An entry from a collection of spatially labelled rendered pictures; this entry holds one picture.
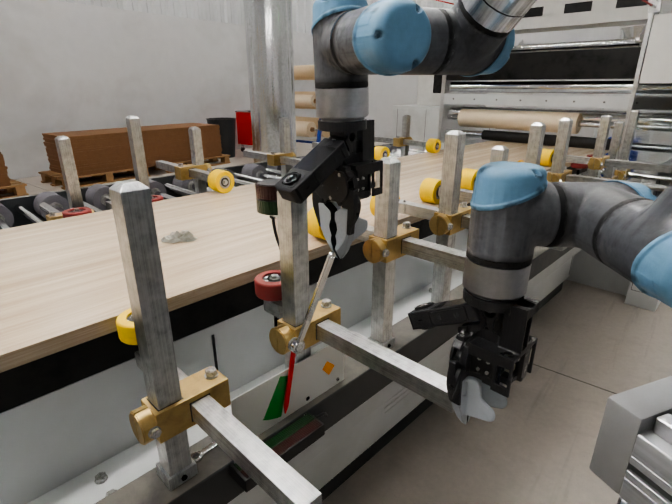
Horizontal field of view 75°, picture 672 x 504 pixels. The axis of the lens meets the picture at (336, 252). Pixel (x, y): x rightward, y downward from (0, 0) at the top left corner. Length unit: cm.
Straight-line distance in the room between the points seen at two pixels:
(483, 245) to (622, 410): 20
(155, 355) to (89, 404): 29
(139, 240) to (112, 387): 39
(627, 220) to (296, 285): 48
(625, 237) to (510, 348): 19
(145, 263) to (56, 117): 750
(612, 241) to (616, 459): 20
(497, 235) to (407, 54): 22
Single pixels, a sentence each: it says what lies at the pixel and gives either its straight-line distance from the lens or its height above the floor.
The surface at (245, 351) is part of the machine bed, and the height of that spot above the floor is 70.
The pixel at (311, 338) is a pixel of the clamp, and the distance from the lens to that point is 81.
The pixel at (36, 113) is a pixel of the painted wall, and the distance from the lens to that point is 797.
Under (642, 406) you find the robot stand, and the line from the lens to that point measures 50.
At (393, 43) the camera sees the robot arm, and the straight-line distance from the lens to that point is 52.
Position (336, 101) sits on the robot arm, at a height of 124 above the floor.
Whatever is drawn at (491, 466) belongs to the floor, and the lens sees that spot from 182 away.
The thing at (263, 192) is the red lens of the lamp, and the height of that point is 110.
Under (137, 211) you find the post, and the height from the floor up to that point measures 113.
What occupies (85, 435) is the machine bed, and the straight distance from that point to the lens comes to 94.
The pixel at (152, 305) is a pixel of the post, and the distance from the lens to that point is 61.
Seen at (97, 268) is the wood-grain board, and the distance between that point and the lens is 106.
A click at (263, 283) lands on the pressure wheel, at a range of 86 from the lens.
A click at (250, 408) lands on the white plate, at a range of 78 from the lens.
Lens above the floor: 126
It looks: 21 degrees down
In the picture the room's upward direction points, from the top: straight up
